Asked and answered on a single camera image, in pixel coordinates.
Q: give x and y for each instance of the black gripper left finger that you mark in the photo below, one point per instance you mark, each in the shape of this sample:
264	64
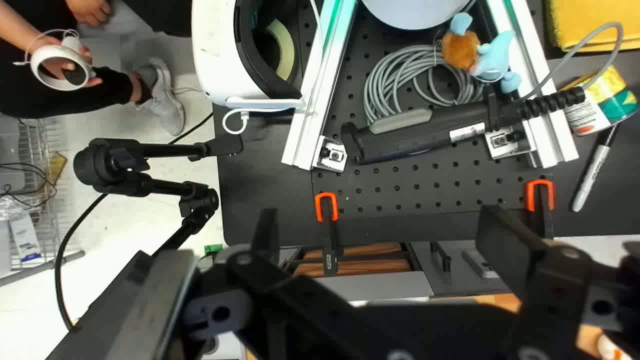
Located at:
266	232

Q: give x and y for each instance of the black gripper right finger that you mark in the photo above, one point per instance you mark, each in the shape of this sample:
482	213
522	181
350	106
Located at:
511	241

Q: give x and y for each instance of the white VR controller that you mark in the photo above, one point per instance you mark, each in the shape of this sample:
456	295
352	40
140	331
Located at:
40	70

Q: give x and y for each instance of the bare hand gripping controller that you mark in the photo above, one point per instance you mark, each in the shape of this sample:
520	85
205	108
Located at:
60	64

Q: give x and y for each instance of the bare empty hand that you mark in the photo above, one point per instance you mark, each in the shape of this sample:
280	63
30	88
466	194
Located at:
91	10

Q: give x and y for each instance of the orange black clamp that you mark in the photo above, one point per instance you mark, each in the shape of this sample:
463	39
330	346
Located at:
540	189
326	201

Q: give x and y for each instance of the brown wooden slats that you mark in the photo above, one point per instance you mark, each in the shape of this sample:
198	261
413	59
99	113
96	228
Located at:
360	265

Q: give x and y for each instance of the silver marker pen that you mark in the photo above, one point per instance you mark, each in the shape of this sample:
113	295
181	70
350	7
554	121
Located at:
590	177

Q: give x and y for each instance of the green yellow box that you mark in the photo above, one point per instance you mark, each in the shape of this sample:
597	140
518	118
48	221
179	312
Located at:
602	100

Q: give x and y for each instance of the grey white sneaker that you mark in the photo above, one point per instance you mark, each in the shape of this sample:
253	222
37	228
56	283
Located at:
165	93

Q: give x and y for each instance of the light blue orange plush toy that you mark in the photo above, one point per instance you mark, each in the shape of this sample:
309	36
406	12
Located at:
491	60

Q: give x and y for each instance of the white VR headset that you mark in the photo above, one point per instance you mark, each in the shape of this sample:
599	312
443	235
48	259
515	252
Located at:
217	52

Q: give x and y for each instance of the yellow cloth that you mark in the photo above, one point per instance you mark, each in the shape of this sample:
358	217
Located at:
593	22

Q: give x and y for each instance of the white round plate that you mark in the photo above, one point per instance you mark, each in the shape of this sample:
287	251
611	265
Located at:
413	12

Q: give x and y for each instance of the white tag bracket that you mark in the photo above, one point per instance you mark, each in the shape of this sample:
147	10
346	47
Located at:
330	154
505	142

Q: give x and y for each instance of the aluminium extrusion rail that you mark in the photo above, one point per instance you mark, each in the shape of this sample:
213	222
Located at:
320	87
542	113

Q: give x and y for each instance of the grey metal mount bar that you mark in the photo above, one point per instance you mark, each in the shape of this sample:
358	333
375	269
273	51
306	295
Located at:
133	306

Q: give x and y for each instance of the black camera tripod arm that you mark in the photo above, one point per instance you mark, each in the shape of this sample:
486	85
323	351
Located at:
113	167

